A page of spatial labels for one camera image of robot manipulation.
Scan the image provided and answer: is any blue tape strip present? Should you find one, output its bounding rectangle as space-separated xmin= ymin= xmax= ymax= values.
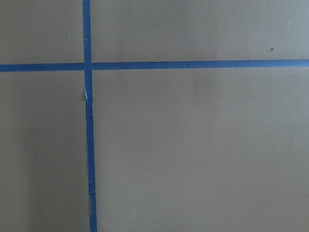
xmin=82 ymin=0 xmax=98 ymax=232
xmin=0 ymin=59 xmax=309 ymax=73

